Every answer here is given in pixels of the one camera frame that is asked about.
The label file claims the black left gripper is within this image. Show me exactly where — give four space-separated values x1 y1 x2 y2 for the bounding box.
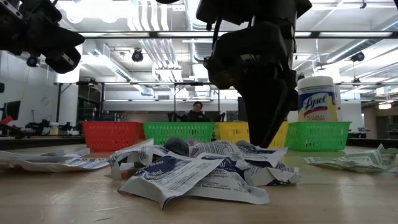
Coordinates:
0 0 85 75

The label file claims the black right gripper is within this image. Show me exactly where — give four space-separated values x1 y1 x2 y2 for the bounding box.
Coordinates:
203 21 299 148

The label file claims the yellow plastic slotted basket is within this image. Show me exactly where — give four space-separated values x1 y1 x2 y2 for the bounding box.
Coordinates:
213 121 289 149

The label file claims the Lysol wipes canister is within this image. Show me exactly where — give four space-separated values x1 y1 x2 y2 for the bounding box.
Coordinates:
297 75 339 123

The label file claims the green plastic slotted basket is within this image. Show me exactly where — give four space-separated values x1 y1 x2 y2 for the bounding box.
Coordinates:
284 121 352 152
142 121 216 149

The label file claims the person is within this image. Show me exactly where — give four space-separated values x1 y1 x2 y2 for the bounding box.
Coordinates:
185 101 211 123

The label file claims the black computer monitor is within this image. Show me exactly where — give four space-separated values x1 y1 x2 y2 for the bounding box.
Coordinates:
0 100 22 121

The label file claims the green printed packet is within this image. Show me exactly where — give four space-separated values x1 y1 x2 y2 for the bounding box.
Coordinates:
303 151 392 174
375 142 398 174

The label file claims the red plastic slotted basket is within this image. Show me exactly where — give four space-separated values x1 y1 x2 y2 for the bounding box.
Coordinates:
81 121 146 152

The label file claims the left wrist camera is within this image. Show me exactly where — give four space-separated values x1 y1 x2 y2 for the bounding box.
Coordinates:
17 0 65 26

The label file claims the black hanging camera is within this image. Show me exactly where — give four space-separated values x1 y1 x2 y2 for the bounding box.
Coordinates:
131 49 144 63
350 51 366 63
25 55 39 68

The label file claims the black workstation frame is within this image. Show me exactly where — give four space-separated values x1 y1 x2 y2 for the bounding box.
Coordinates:
54 80 299 123

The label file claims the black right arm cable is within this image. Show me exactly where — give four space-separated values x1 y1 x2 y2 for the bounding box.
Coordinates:
210 17 223 52

